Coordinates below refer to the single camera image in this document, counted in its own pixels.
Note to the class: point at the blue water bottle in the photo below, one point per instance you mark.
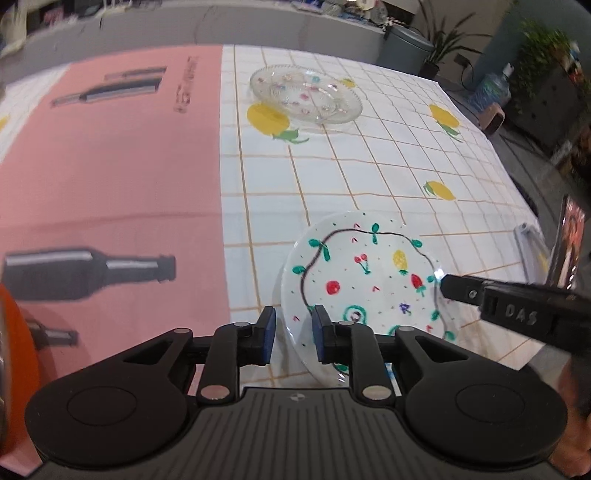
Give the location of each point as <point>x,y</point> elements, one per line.
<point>491,90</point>

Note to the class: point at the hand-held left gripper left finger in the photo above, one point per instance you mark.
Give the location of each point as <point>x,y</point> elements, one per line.
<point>269,334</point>

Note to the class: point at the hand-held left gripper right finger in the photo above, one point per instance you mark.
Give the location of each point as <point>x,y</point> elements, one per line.
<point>317,337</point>

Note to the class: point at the black tablet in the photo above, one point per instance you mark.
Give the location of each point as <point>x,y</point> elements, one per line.
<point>567,240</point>

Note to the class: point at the trailing green plant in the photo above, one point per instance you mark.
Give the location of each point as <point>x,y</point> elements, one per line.
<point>545,50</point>

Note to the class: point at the orange round object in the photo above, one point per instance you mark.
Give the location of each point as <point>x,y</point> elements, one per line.
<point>23,369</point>

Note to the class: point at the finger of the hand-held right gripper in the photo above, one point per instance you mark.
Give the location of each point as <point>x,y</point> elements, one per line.
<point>461,288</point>

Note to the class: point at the grey stand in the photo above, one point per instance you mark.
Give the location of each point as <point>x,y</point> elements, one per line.
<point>531,251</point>

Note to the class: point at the grey trash can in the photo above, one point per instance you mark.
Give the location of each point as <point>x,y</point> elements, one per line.
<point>404,48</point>

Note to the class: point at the pink mat with bottle print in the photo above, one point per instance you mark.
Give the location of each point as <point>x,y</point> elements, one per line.
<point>115,184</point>

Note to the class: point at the white marble tv cabinet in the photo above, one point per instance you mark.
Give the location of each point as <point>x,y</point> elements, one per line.
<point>184,23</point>

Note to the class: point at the glass plate with coloured dots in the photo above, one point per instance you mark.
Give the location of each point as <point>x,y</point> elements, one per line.
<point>307,94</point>

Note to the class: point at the white painted fruit plate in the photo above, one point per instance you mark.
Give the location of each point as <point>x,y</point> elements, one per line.
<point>369,286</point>

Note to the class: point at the potted long-leaf plant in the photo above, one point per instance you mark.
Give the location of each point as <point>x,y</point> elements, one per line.
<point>443,41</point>

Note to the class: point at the small pink heater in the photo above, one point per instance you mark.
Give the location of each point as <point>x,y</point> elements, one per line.
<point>493,119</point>

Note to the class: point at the person's right forearm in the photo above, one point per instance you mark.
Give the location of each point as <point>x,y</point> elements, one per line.
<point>575,415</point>

